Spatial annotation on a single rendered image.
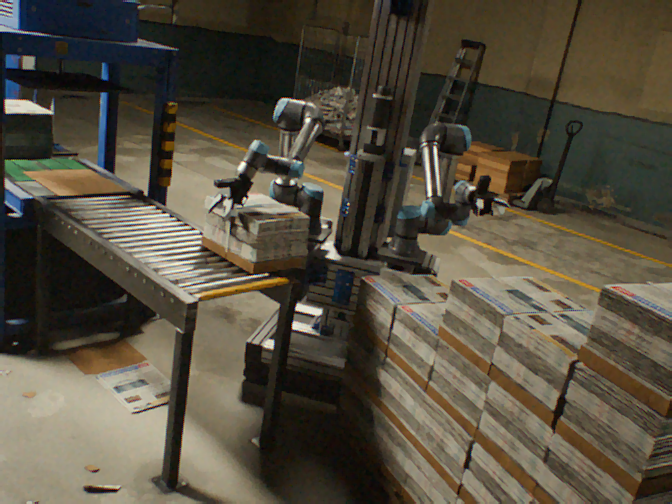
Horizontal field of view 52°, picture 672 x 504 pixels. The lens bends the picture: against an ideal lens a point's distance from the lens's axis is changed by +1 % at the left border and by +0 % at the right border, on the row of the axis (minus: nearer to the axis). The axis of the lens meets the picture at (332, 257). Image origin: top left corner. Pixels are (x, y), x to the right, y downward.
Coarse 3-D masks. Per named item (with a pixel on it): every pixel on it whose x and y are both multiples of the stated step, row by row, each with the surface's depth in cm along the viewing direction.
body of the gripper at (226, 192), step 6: (240, 174) 277; (246, 180) 280; (246, 186) 282; (222, 192) 280; (228, 192) 278; (234, 192) 276; (240, 192) 278; (246, 192) 283; (228, 198) 278; (240, 198) 281; (246, 198) 282; (240, 204) 280
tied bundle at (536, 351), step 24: (552, 312) 219; (576, 312) 224; (504, 336) 213; (528, 336) 203; (552, 336) 201; (576, 336) 204; (504, 360) 212; (528, 360) 204; (552, 360) 195; (576, 360) 189; (528, 384) 203; (552, 384) 195; (552, 408) 194
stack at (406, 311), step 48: (384, 288) 281; (432, 288) 289; (384, 336) 274; (432, 336) 245; (384, 384) 274; (432, 384) 246; (480, 384) 223; (336, 432) 312; (384, 432) 276; (432, 432) 245; (528, 432) 204; (384, 480) 276; (432, 480) 246; (480, 480) 224
